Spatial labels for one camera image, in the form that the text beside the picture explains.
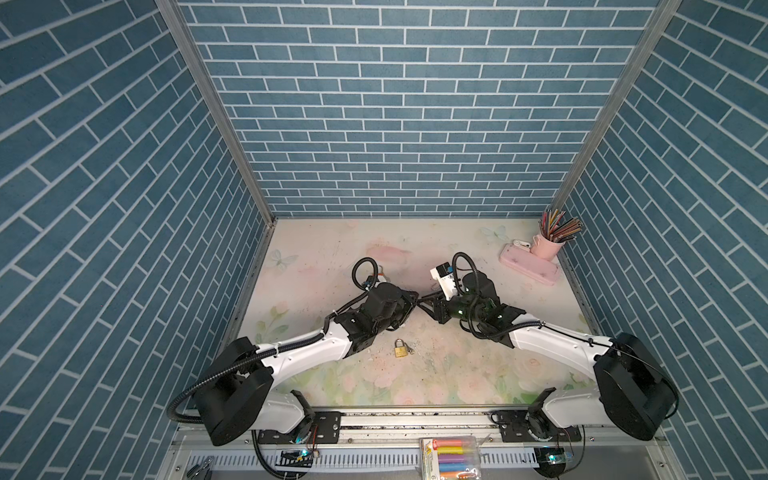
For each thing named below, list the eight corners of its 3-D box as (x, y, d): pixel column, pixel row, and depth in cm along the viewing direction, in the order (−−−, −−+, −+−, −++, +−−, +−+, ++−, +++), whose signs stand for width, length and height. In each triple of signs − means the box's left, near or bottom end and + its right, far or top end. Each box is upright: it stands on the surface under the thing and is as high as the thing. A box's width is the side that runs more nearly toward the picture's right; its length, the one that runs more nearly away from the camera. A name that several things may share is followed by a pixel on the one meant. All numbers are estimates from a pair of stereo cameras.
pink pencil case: (495, 263, 110) (497, 259, 108) (504, 244, 116) (506, 240, 114) (553, 288, 103) (556, 284, 101) (560, 267, 109) (563, 263, 107)
